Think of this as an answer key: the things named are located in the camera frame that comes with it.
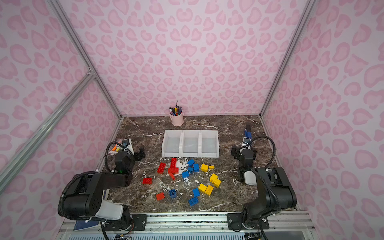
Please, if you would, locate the red lego brick cluster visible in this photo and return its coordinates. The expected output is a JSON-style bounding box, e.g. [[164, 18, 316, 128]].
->
[[168, 158, 179, 181]]

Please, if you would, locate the highlighter marker pack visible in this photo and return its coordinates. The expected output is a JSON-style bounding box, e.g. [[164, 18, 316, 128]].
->
[[108, 139, 134, 156]]

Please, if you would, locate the pink pen cup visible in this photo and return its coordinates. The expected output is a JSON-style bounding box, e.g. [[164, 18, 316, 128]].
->
[[170, 101, 184, 127]]

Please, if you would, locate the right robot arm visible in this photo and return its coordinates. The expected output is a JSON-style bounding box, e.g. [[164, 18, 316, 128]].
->
[[227, 136, 297, 233]]

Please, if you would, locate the red long lego brick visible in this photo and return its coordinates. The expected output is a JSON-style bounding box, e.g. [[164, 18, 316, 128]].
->
[[157, 163, 166, 174]]

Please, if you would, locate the red lego brick front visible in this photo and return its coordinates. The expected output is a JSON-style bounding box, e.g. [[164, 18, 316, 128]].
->
[[156, 193, 165, 201]]

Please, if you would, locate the white left bin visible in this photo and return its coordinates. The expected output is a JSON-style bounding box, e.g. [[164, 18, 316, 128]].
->
[[162, 130, 183, 158]]

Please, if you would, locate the blue flat lego front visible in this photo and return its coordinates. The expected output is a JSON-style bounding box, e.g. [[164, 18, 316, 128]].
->
[[189, 197, 199, 207]]

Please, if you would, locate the white middle bin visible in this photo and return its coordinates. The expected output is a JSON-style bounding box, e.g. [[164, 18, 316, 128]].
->
[[182, 130, 200, 158]]

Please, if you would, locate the blue small lego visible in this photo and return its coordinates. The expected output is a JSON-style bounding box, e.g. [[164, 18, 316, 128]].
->
[[193, 189, 200, 197]]

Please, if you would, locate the blue notebook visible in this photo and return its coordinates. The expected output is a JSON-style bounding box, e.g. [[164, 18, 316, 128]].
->
[[73, 221, 100, 231]]

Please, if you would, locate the yellow lego pair right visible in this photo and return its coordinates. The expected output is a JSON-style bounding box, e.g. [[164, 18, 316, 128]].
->
[[210, 174, 222, 188]]

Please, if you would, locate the white right bin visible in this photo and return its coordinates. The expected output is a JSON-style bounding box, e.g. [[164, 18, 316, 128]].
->
[[200, 130, 220, 158]]

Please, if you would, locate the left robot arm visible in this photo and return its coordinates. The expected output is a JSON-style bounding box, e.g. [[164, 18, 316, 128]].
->
[[58, 147, 146, 230]]

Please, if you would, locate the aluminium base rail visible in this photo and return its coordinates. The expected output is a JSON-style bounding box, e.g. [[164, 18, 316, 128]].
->
[[56, 211, 319, 240]]

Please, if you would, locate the red lego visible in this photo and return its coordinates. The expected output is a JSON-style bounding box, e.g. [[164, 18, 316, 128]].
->
[[143, 178, 153, 185]]

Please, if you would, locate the blue lego brick front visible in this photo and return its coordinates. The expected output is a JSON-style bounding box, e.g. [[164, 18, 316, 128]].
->
[[169, 189, 177, 199]]

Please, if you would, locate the blue lego centre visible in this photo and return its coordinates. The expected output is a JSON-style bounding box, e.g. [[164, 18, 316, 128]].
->
[[182, 171, 190, 179]]

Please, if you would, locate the blue box cutter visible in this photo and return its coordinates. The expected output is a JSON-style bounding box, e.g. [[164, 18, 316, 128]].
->
[[243, 125, 252, 145]]

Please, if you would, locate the white bin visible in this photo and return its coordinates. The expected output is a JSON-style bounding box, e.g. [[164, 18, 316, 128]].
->
[[182, 130, 200, 158], [200, 130, 220, 158], [162, 130, 183, 158]]

